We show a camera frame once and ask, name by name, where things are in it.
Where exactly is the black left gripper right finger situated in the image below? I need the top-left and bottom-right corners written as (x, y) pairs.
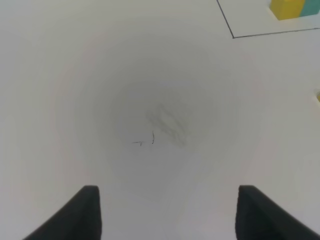
top-left (235, 185), bottom-right (320, 240)

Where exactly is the green template cube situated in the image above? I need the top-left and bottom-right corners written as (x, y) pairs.
top-left (299, 0), bottom-right (320, 17)

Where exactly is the yellow template cube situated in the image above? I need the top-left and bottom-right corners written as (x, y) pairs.
top-left (269, 0), bottom-right (305, 21)

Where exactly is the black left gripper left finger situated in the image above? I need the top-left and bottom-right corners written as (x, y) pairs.
top-left (25, 185), bottom-right (102, 240)

